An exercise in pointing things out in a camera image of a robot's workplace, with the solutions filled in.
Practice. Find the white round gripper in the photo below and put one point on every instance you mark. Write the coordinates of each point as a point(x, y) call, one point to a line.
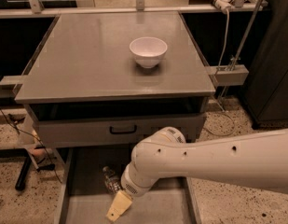
point(133, 187)

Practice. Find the clear plastic water bottle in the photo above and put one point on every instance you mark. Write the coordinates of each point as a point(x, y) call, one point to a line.
point(111, 180)

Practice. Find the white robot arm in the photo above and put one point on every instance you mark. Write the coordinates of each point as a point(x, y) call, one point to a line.
point(258, 160)

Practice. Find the grey top drawer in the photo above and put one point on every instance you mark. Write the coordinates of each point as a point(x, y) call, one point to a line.
point(95, 132)

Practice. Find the grey drawer cabinet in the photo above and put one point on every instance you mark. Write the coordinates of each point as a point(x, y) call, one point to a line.
point(85, 70)

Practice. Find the black cylindrical leg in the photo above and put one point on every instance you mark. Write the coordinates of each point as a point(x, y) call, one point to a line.
point(20, 184)

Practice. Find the white ceramic bowl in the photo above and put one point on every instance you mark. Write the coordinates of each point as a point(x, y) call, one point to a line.
point(148, 51)

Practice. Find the dark cabinet at right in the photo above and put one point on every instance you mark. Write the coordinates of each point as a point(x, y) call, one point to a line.
point(265, 91)

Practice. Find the diagonal metal rod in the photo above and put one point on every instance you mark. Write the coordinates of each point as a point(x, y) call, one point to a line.
point(258, 4)

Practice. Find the black drawer handle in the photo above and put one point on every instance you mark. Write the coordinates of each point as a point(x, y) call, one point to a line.
point(122, 130)

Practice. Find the grey left side bracket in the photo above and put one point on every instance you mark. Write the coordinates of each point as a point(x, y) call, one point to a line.
point(9, 86)

